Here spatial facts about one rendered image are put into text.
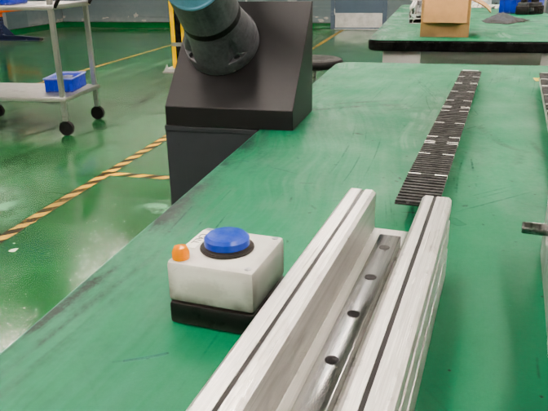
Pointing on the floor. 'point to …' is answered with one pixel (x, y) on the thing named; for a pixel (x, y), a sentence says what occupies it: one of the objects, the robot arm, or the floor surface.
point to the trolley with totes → (70, 84)
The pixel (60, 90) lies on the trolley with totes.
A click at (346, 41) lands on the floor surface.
